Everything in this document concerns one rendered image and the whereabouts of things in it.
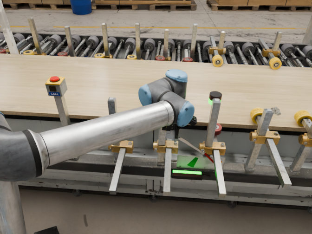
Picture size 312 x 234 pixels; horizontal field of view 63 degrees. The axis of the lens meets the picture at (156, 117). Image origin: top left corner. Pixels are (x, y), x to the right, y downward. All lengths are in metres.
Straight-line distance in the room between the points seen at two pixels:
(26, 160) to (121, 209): 1.60
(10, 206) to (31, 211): 1.44
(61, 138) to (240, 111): 1.20
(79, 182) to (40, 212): 0.37
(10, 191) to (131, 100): 0.99
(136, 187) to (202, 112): 0.85
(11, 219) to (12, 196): 0.09
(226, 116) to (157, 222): 1.00
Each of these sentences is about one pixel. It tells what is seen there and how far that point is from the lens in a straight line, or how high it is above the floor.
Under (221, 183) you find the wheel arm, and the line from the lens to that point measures 1.25.
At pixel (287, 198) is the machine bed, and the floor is 0.17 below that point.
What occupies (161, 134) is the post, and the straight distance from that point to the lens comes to 1.33.
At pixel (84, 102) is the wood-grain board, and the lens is 1.68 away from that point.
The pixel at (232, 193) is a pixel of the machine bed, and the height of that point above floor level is 0.17.
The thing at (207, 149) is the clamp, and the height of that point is 0.86.
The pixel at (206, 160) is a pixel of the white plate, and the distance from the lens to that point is 1.45.
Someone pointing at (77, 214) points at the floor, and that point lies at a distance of 2.20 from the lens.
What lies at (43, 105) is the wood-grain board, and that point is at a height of 0.90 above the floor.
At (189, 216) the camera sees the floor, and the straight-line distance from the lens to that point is 2.14.
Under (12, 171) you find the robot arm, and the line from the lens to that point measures 0.64.
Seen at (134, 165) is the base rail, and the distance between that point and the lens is 1.49.
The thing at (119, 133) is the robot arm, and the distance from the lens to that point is 0.73.
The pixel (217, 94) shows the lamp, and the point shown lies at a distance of 1.26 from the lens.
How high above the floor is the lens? 1.82
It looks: 38 degrees down
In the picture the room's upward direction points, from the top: 1 degrees clockwise
